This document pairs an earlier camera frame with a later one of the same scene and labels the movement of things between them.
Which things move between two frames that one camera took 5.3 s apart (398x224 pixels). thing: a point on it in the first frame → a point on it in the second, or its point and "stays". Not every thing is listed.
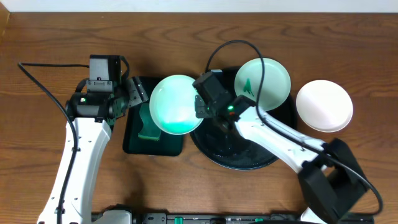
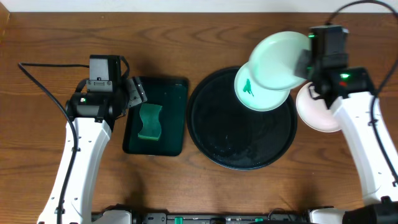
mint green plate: x=172 y=105 → x=252 y=95
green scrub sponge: x=149 y=130 stays
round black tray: x=223 y=145 stays
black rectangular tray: x=169 y=145 stays
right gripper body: x=203 y=109 → x=304 y=62
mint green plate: x=277 y=86 → x=274 y=68
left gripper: x=132 y=93 stays
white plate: x=325 y=105 stays
